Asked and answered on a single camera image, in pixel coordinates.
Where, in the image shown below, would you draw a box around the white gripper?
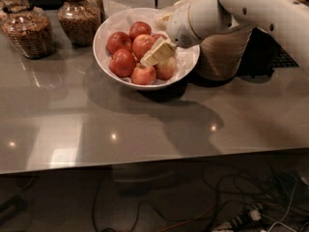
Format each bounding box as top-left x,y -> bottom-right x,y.
140,3 -> 201,67

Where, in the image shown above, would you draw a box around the red floor cable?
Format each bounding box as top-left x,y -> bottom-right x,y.
155,203 -> 223,232

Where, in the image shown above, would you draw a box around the front stack of paper bowls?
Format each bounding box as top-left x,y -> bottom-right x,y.
195,25 -> 253,82

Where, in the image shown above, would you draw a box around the glass granola jar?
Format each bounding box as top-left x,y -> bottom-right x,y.
57,0 -> 100,46
1,0 -> 54,59

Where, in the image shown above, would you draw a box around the black condiment organizer tray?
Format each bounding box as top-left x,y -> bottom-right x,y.
238,28 -> 298,78

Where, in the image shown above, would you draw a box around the white ceramic bowl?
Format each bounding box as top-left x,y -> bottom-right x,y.
92,7 -> 201,92

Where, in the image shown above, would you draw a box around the middle glass granola jar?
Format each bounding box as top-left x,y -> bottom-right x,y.
57,0 -> 100,46

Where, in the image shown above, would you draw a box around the white floor cable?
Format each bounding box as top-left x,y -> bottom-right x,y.
260,174 -> 300,232

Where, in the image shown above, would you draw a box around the red apple back left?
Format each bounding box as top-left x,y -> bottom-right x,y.
106,31 -> 132,54

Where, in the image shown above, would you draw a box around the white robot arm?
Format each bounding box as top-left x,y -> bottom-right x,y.
141,0 -> 309,71

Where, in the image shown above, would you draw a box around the left glass granola jar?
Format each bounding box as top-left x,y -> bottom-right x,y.
1,0 -> 54,59

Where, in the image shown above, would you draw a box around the white power strip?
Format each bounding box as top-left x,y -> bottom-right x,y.
211,210 -> 262,232

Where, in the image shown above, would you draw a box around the orange red apple front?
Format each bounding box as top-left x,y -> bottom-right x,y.
130,63 -> 156,85

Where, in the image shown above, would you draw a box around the red apple back right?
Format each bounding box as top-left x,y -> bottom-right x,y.
153,34 -> 167,40

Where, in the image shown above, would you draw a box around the red apple front left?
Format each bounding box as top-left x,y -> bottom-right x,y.
109,48 -> 136,78

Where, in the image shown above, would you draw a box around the black floor cables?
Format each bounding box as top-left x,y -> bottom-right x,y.
91,164 -> 309,232

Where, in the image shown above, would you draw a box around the yellow red apple right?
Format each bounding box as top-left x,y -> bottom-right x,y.
154,57 -> 176,80

